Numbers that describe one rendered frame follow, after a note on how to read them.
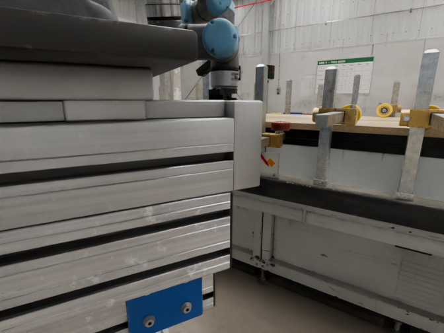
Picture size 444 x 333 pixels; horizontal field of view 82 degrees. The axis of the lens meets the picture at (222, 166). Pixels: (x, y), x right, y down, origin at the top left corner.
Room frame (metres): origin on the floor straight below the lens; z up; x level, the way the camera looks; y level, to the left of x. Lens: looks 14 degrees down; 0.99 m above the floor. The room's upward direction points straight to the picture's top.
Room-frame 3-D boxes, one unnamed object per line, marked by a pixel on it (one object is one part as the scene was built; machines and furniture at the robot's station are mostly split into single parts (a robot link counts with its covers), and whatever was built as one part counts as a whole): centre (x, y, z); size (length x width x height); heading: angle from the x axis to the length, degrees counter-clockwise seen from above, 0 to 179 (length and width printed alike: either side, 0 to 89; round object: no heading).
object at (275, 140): (1.02, -0.17, 0.85); 0.13 x 0.06 x 0.05; 57
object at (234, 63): (0.73, -0.01, 1.13); 0.09 x 0.08 x 0.11; 176
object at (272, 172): (1.02, -0.11, 0.75); 0.26 x 0.01 x 0.10; 57
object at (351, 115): (0.88, -0.38, 0.95); 0.13 x 0.06 x 0.05; 57
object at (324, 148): (0.89, -0.36, 0.86); 0.03 x 0.03 x 0.48; 57
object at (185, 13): (0.96, 0.07, 1.28); 0.11 x 0.11 x 0.08; 27
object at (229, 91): (0.73, 0.00, 0.97); 0.09 x 0.08 x 0.12; 147
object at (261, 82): (1.03, -0.15, 0.89); 0.03 x 0.03 x 0.48; 57
